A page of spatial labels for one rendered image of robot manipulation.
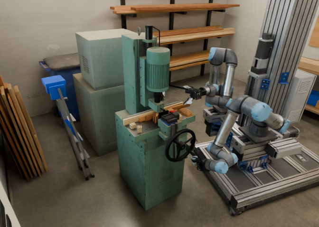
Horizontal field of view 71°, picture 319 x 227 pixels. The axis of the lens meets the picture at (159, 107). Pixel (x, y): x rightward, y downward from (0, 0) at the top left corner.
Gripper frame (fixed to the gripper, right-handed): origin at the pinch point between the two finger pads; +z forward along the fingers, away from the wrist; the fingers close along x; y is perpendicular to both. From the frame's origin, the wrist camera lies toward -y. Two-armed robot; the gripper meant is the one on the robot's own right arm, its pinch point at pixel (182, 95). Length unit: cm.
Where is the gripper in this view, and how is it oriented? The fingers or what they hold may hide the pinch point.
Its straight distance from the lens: 174.6
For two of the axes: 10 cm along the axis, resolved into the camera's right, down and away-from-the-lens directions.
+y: 5.5, 2.6, -7.9
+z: -8.3, 2.3, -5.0
